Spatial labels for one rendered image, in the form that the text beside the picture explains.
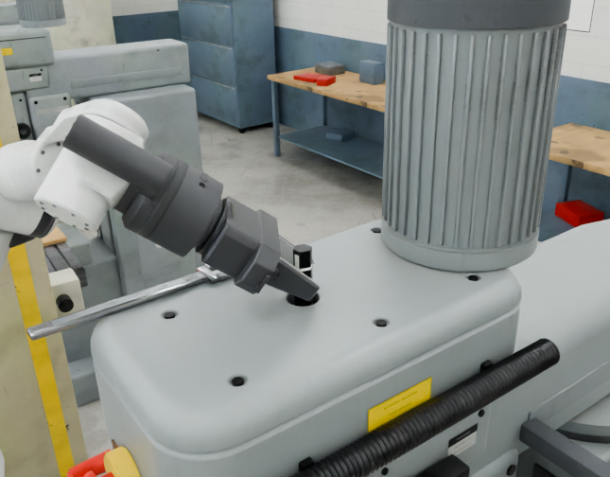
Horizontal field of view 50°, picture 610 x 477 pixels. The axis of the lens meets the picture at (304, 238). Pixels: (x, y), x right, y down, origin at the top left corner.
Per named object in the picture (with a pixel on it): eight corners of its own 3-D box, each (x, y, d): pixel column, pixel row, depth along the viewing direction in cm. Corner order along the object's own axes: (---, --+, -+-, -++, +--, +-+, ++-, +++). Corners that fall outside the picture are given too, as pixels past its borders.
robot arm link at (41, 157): (122, 206, 64) (64, 208, 74) (163, 131, 67) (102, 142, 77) (65, 169, 60) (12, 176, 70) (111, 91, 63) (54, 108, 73)
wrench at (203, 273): (35, 346, 67) (33, 339, 66) (24, 329, 69) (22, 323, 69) (242, 274, 79) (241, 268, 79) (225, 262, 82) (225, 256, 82)
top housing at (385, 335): (194, 584, 60) (175, 448, 53) (94, 427, 79) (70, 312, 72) (525, 385, 84) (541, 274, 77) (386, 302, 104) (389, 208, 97)
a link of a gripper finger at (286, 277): (305, 302, 72) (257, 276, 70) (322, 280, 71) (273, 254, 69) (307, 309, 70) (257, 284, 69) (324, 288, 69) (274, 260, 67)
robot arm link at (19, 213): (107, 151, 77) (43, 162, 91) (19, 122, 70) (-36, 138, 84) (88, 239, 76) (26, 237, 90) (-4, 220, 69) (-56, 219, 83)
